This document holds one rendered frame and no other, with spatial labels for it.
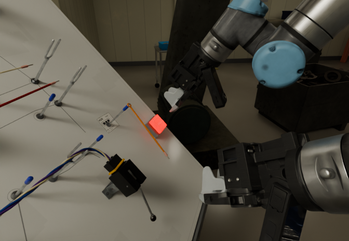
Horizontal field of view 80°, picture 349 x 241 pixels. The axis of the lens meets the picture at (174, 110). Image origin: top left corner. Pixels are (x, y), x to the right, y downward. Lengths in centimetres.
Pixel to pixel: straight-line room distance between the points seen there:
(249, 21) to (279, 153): 30
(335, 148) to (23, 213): 45
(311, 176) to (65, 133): 47
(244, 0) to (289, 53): 18
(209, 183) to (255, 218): 151
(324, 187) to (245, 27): 35
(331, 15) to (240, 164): 24
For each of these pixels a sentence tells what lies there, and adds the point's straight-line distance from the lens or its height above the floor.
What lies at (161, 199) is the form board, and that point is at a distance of 61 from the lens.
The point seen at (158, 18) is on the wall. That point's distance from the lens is 561.
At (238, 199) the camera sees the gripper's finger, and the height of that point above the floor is 120.
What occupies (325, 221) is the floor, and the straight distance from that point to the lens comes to 209.
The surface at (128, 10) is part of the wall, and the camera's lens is 562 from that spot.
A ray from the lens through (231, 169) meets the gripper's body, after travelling 32.
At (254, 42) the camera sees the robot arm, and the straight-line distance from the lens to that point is 50.
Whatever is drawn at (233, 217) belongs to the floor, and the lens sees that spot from 183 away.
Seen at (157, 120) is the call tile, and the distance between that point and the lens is 68.
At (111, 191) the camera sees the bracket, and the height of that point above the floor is 106.
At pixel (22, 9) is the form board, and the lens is 78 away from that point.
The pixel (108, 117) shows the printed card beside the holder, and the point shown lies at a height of 115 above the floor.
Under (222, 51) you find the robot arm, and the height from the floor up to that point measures 134.
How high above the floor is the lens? 143
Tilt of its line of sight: 27 degrees down
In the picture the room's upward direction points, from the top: straight up
